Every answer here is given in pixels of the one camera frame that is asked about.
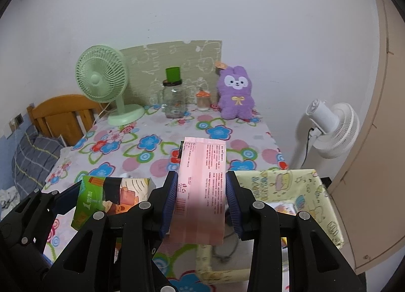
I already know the beige door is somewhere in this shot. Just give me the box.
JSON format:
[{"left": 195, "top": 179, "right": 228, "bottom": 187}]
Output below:
[{"left": 328, "top": 0, "right": 404, "bottom": 274}]

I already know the green tissue pack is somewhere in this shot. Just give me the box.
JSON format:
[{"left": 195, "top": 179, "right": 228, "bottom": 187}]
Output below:
[{"left": 71, "top": 176, "right": 154, "bottom": 230}]

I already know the grey plaid pillow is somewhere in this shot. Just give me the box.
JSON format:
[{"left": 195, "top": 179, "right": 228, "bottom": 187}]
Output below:
[{"left": 12, "top": 125, "right": 66, "bottom": 200}]

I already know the pink paper package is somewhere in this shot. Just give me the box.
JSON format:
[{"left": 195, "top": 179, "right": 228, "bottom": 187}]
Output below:
[{"left": 169, "top": 137, "right": 227, "bottom": 245}]

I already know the crumpled white cloth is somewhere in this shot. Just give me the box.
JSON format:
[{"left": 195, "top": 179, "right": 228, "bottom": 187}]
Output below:
[{"left": 0, "top": 186, "right": 20, "bottom": 211}]

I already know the green plastic cup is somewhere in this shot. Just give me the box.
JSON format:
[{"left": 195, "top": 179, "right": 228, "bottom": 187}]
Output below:
[{"left": 166, "top": 67, "right": 181, "bottom": 83}]

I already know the green patterned wall board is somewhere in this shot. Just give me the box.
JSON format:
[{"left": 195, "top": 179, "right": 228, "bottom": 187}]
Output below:
[{"left": 121, "top": 40, "right": 222, "bottom": 105}]

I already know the purple plush bunny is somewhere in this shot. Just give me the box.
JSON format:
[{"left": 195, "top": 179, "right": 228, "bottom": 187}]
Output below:
[{"left": 217, "top": 66, "right": 255, "bottom": 121}]

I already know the green desk fan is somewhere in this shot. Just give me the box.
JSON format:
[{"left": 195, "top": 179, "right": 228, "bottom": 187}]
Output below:
[{"left": 75, "top": 45, "right": 145, "bottom": 126}]

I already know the wooden bed headboard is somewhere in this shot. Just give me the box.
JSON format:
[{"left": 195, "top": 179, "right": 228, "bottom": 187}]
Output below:
[{"left": 27, "top": 94, "right": 107, "bottom": 146}]

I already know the wall power socket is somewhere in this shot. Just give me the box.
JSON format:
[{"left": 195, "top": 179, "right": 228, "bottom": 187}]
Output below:
[{"left": 14, "top": 114, "right": 23, "bottom": 127}]

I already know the glass mason jar mug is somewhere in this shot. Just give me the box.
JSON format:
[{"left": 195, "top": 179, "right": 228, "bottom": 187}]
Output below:
[{"left": 158, "top": 80, "right": 187, "bottom": 119}]

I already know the floral tablecloth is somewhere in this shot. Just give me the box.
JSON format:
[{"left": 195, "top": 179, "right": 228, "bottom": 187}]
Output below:
[{"left": 43, "top": 105, "right": 288, "bottom": 291}]

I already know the yellow cartoon storage box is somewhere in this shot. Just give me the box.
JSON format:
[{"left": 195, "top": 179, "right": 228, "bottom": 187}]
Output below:
[{"left": 196, "top": 169, "right": 345, "bottom": 284}]

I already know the white standing fan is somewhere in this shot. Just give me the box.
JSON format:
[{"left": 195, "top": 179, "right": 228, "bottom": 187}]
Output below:
[{"left": 298, "top": 99, "right": 360, "bottom": 168}]

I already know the cotton swab jar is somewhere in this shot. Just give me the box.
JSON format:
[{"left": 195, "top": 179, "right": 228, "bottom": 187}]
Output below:
[{"left": 196, "top": 90, "right": 211, "bottom": 111}]

